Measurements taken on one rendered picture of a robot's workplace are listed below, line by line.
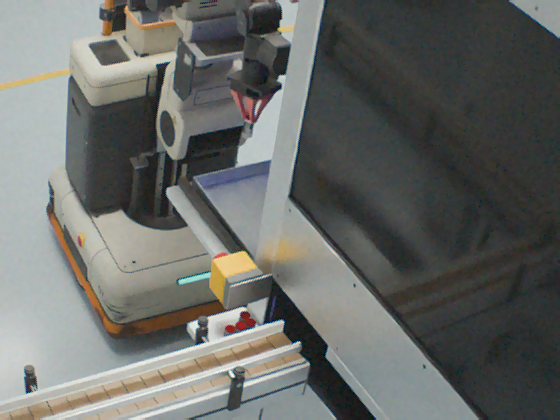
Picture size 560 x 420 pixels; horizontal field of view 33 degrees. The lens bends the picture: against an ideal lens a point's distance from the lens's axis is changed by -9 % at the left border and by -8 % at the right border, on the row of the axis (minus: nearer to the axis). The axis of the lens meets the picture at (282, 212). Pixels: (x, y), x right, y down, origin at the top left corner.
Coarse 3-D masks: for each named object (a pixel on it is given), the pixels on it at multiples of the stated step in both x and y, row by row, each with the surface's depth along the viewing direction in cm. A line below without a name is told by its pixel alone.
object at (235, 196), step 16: (208, 176) 228; (224, 176) 230; (240, 176) 233; (256, 176) 235; (208, 192) 228; (224, 192) 229; (240, 192) 229; (256, 192) 230; (224, 208) 224; (240, 208) 225; (256, 208) 226; (224, 224) 217; (240, 224) 221; (256, 224) 221; (240, 240) 212; (256, 240) 217
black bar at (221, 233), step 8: (184, 184) 226; (184, 192) 226; (192, 192) 224; (192, 200) 223; (200, 200) 222; (200, 208) 221; (208, 208) 221; (208, 216) 218; (208, 224) 219; (216, 224) 217; (216, 232) 216; (224, 232) 215; (224, 240) 214; (232, 240) 213; (232, 248) 212
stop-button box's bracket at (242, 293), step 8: (256, 280) 187; (264, 280) 188; (272, 280) 189; (232, 288) 185; (240, 288) 186; (248, 288) 187; (256, 288) 188; (264, 288) 190; (232, 296) 186; (240, 296) 187; (248, 296) 189; (256, 296) 190; (264, 296) 191; (232, 304) 188; (240, 304) 189
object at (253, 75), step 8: (248, 64) 199; (256, 64) 199; (240, 72) 206; (248, 72) 200; (256, 72) 200; (264, 72) 200; (232, 80) 203; (240, 80) 202; (248, 80) 201; (256, 80) 201; (264, 80) 202; (272, 80) 204; (256, 88) 200; (264, 88) 200; (272, 88) 201; (280, 88) 203; (264, 96) 200
